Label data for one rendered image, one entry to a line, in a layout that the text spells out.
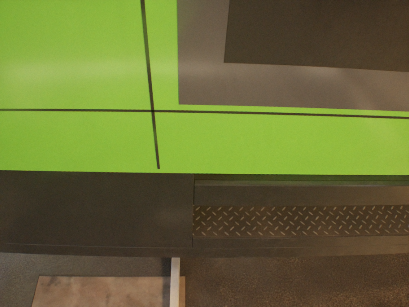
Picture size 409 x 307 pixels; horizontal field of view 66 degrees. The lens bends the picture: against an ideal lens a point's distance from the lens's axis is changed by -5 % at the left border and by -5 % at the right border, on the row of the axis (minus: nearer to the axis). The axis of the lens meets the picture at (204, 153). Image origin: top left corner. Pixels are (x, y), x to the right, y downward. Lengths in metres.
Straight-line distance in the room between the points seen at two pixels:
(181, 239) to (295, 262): 1.06
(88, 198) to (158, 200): 0.20
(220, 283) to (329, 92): 1.52
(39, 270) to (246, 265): 1.23
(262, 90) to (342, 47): 0.15
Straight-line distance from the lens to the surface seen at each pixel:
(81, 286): 2.08
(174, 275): 1.93
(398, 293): 2.25
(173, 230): 1.11
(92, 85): 0.60
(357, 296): 2.14
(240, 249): 1.27
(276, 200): 0.98
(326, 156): 0.77
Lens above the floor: 1.88
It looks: 50 degrees down
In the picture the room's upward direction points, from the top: straight up
